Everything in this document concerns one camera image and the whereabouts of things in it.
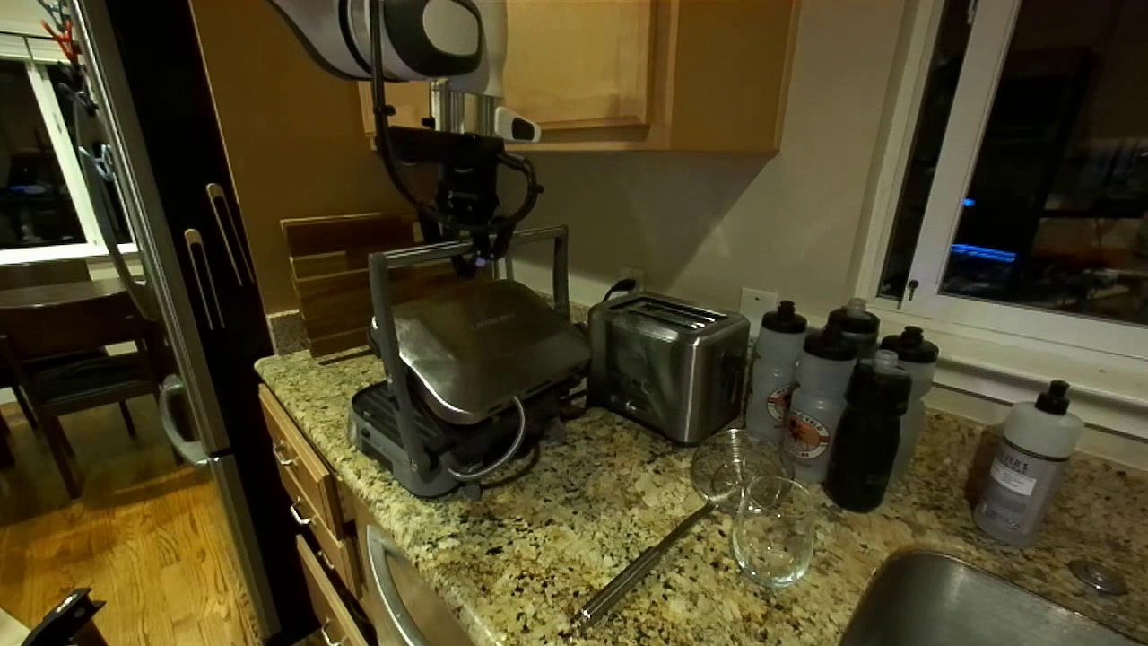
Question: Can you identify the wooden drawer cabinet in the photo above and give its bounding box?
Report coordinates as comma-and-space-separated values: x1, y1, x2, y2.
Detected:
255, 380, 371, 646

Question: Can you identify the black panini press cord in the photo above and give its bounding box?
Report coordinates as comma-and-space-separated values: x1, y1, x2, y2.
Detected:
446, 393, 531, 487

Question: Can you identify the wooden upper cabinet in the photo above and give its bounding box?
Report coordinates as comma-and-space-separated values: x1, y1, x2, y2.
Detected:
356, 0, 804, 157

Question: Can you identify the clear water bottle black cap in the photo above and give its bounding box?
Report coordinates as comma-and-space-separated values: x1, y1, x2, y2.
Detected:
784, 326, 863, 485
748, 300, 812, 448
876, 322, 943, 483
822, 300, 886, 364

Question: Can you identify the round metal sink stopper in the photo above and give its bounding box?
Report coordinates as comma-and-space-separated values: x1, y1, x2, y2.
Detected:
1066, 556, 1130, 600

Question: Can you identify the dark refrigerator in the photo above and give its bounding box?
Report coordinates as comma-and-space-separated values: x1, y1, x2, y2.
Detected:
71, 0, 315, 646

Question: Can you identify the stainless steel panini press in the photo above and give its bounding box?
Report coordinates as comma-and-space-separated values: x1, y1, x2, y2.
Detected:
347, 223, 599, 504

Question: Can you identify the white wall outlet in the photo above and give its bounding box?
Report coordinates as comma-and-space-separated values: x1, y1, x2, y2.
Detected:
738, 284, 784, 322

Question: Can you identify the grey bottle white label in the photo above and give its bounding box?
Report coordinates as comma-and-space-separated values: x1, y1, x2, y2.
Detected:
973, 379, 1087, 548

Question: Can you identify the stainless steel sink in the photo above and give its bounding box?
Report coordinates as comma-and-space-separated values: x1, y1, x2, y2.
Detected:
840, 545, 1146, 646

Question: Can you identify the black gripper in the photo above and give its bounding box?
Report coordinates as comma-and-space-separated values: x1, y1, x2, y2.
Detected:
430, 157, 506, 269

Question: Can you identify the dark wooden box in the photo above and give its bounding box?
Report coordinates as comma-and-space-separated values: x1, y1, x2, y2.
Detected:
279, 212, 421, 367

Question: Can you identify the clear drinking glass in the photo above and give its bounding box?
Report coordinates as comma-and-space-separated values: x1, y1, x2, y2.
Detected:
688, 428, 768, 522
729, 478, 824, 594

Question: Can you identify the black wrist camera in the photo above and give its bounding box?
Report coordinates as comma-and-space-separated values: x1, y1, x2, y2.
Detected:
382, 124, 509, 170

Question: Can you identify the dark wooden chair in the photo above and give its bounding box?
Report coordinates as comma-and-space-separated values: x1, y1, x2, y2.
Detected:
0, 278, 164, 499

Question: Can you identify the stainless steel pop-up toaster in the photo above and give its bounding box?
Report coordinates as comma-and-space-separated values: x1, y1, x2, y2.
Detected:
584, 289, 755, 448

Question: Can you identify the silver dishwasher handle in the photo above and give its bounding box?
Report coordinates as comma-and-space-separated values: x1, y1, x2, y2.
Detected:
360, 530, 415, 646

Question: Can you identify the white framed window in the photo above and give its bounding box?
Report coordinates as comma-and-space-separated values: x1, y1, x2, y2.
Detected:
855, 0, 1148, 406
0, 33, 118, 269

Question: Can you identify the silver metal rod utensil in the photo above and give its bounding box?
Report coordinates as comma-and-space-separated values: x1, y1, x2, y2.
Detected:
568, 499, 723, 631

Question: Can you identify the stainless steel dishwasher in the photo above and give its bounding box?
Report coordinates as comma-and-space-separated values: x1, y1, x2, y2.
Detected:
356, 519, 485, 646

